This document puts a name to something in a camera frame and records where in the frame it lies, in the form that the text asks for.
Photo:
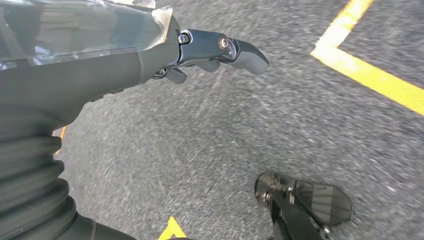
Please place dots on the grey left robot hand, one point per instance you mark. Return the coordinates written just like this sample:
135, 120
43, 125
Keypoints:
82, 76

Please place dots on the yellow floor tape outline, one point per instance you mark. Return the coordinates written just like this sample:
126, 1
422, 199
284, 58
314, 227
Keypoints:
172, 230
60, 139

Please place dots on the black robot foot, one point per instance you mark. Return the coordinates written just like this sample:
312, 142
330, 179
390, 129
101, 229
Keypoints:
298, 212

